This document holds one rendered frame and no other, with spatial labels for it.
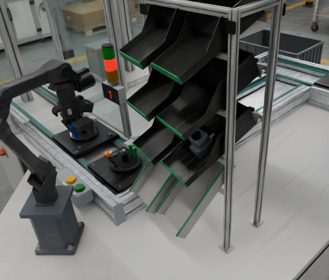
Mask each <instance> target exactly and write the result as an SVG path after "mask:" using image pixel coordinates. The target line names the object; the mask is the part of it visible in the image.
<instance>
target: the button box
mask: <svg viewBox="0 0 329 280"><path fill-rule="evenodd" d="M69 176H75V178H76V181H75V182H73V183H67V182H66V178H67V177H69ZM79 183H81V184H84V190H82V191H80V192H76V191H75V190H74V191H73V194H72V197H71V200H72V201H73V202H74V203H75V204H76V205H77V206H78V207H79V208H81V207H82V206H84V205H85V204H87V203H89V202H91V201H92V200H94V197H93V193H92V189H91V188H90V187H89V186H88V185H87V184H85V183H84V181H82V180H81V179H80V178H79V177H78V176H77V175H75V174H74V173H73V172H72V171H71V170H70V169H69V168H68V167H65V168H63V169H61V170H59V171H57V177H56V185H57V186H73V187H74V186H75V185H77V184H79Z"/></svg>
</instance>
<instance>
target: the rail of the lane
mask: <svg viewBox="0 0 329 280"><path fill-rule="evenodd" d="M20 125H21V128H22V132H23V134H24V136H25V140H26V141H27V142H28V143H29V144H30V145H31V146H32V147H33V148H34V149H35V150H37V151H38V152H39V153H40V154H41V155H42V156H43V157H44V158H46V159H48V160H49V161H50V162H51V163H52V165H54V166H55V167H57V168H56V170H58V171H59V170H61V169H63V168H65V167H68V168H69V169H70V170H71V171H72V172H73V173H74V174H75V175H77V176H78V177H79V178H80V179H81V180H82V181H84V183H85V184H87V185H88V186H89V187H90V188H91V189H92V193H93V197H94V200H92V201H91V202H92V203H93V204H94V205H95V206H96V207H97V208H98V209H99V210H100V211H101V212H102V213H103V214H104V215H105V216H106V217H107V218H108V219H109V220H110V221H112V222H113V223H114V224H115V225H116V226H119V225H120V224H121V223H123V222H124V221H126V215H125V212H124V206H123V201H122V200H121V199H119V198H118V197H117V196H116V195H115V194H114V193H112V192H111V191H110V190H109V189H108V188H107V187H105V186H104V185H105V183H104V181H103V180H102V179H100V178H99V176H97V175H96V176H95V178H94V176H93V175H91V174H90V173H89V172H87V171H86V170H85V169H84V168H83V167H82V166H80V165H79V164H78V163H77V162H76V161H75V160H74V159H72V158H71V157H70V156H69V155H68V154H66V153H65V152H64V151H63V150H61V149H60V148H59V147H58V146H57V145H56V144H54V143H53V142H52V141H51V140H50V139H49V138H47V137H46V136H45V135H44V134H43V133H42V132H40V131H39V130H38V129H37V128H36V127H35V126H33V125H32V124H31V123H30V122H28V121H27V122H25V124H24V123H22V124H20Z"/></svg>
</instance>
